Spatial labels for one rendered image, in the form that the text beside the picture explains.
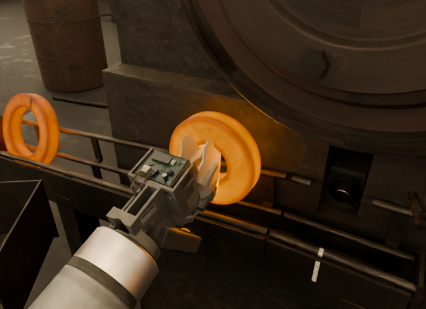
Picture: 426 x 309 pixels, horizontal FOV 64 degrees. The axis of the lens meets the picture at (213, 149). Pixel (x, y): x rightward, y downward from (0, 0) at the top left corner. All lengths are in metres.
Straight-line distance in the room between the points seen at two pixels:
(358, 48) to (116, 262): 0.30
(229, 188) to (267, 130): 0.11
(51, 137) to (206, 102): 0.42
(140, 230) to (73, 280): 0.08
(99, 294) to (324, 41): 0.31
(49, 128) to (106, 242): 0.51
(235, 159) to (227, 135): 0.04
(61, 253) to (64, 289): 1.20
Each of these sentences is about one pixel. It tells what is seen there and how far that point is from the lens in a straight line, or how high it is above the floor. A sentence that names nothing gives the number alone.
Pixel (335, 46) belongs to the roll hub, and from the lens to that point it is 0.29.
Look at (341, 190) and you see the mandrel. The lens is 0.58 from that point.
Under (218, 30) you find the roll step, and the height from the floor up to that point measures 1.00.
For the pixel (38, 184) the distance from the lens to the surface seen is 0.68.
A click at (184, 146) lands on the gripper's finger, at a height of 0.83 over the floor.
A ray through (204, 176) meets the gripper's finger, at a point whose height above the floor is 0.80.
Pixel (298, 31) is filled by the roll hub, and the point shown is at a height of 1.02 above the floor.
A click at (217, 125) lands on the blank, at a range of 0.50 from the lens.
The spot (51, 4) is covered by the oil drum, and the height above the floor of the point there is 0.71.
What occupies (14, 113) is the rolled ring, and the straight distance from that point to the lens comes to 0.98.
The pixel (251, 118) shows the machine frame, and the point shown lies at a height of 0.84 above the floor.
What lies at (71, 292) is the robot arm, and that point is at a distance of 0.39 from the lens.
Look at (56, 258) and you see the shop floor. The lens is 1.58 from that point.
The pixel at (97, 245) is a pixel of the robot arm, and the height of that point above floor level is 0.80.
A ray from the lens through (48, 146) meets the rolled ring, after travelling 0.88.
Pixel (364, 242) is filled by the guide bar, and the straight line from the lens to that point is 0.57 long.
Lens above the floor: 1.08
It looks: 30 degrees down
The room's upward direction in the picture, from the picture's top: straight up
